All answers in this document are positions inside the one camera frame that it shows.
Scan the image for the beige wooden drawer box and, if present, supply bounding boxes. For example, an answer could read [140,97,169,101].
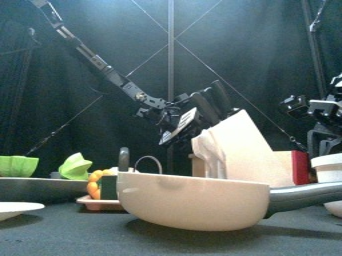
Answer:
[186,150,296,188]

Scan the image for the white paper napkin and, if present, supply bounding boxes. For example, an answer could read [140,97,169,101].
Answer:
[190,109,296,188]

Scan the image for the white lidded container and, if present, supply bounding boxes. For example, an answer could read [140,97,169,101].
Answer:
[309,152,342,185]

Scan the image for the red block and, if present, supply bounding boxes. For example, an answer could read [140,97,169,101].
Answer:
[289,149,311,186]

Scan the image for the dark green toy block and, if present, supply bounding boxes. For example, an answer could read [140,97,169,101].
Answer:
[98,175,120,201]

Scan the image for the light green toy pepper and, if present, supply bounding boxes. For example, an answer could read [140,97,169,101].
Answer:
[57,152,93,181]

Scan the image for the white bowl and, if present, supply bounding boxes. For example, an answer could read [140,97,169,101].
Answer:
[323,199,342,219]

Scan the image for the pink shallow tray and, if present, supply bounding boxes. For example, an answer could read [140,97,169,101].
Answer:
[74,194,126,212]

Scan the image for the grey metal tray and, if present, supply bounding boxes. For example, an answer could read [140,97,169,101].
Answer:
[0,176,90,205]

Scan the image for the green toy vegetable bowl shape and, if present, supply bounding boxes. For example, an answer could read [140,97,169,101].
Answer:
[0,155,39,178]

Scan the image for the white plate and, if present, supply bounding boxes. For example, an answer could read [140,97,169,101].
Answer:
[0,201,46,223]

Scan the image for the black knife handle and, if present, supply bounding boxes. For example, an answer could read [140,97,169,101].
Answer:
[209,79,235,116]
[188,91,221,127]

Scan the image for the thin diagonal brace wire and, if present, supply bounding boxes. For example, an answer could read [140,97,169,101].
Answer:
[128,0,309,153]
[25,0,224,157]

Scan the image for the thin wire loop handle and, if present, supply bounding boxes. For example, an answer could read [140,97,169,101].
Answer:
[132,155,164,175]

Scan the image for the dark grey utensil handle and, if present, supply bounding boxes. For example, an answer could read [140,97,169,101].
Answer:
[117,146,130,173]

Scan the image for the slanted dark frame pole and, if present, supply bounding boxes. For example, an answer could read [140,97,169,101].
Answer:
[300,0,327,100]

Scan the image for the vertical metal frame pole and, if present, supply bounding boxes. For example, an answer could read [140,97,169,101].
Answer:
[166,0,176,175]

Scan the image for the white pan with grey handle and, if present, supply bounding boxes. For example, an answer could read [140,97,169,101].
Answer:
[116,171,342,233]

